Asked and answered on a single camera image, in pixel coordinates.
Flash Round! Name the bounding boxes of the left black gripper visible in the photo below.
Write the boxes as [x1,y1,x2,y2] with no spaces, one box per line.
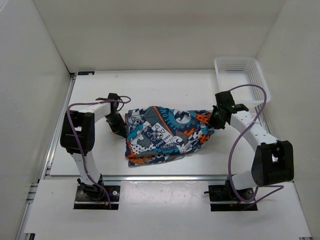
[105,113,127,138]

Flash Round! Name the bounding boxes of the colourful patterned shorts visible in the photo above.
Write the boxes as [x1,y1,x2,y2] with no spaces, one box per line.
[125,105,215,167]

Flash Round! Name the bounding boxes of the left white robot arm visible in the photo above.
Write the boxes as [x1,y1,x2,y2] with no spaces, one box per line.
[60,93,131,200]

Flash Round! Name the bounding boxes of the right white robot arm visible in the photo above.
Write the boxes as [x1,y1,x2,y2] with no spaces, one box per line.
[209,91,295,200]

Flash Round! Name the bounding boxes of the white plastic basket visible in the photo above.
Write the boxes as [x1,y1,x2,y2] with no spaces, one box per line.
[214,56,271,108]

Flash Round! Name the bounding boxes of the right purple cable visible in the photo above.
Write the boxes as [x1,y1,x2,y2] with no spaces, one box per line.
[228,84,285,211]

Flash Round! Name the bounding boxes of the purple cable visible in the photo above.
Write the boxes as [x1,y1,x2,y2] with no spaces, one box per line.
[66,96,132,210]
[228,84,285,211]

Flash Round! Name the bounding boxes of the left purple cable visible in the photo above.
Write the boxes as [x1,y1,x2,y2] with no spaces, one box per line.
[66,96,132,210]

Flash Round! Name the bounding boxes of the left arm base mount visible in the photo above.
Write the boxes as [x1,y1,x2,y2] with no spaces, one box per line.
[73,177,121,211]

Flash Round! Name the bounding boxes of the aluminium frame rail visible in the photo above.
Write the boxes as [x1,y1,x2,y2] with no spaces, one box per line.
[44,174,231,183]

